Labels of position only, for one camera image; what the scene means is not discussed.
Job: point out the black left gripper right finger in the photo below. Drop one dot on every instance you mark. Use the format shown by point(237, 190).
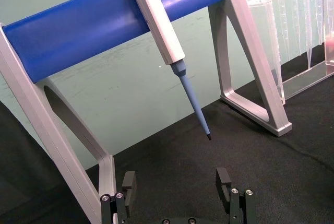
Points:
point(236, 203)

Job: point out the black table cloth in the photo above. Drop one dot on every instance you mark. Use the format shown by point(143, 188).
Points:
point(182, 166)

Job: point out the clear plastic case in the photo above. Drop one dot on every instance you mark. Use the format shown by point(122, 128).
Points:
point(300, 80)

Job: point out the silver rack with blue bar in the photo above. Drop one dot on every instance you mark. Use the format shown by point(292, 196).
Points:
point(78, 30)

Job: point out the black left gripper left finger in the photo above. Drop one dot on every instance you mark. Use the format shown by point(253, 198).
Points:
point(120, 205)

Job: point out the white pipette with blue shaft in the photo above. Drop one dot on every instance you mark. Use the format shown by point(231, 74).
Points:
point(159, 20)

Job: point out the clear pipette tip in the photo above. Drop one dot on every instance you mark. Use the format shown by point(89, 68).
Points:
point(319, 12)
point(298, 25)
point(309, 33)

